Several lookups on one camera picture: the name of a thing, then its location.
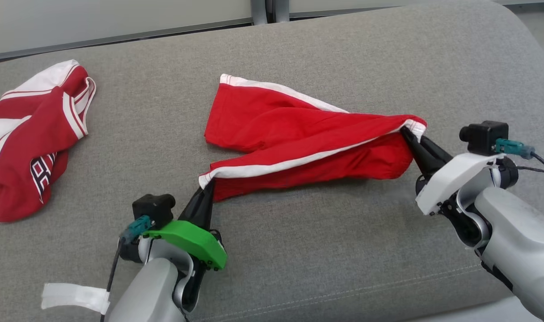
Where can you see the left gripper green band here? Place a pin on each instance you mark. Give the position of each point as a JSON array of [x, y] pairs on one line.
[[196, 243]]

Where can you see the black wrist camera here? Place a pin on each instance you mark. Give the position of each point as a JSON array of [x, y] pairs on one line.
[[153, 208], [484, 136]]

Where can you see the red shorts white stripes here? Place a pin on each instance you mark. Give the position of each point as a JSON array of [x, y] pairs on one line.
[[298, 134]]

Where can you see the red white jersey shirt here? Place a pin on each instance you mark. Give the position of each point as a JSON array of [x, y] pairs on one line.
[[30, 143]]

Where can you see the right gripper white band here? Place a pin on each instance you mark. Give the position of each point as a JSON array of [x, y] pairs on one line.
[[450, 179]]

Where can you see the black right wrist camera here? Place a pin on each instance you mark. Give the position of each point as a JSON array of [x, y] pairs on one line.
[[484, 136]]

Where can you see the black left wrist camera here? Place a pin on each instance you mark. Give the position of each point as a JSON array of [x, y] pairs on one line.
[[153, 208]]

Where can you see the grey partition post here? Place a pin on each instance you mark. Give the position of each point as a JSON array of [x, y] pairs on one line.
[[269, 11]]

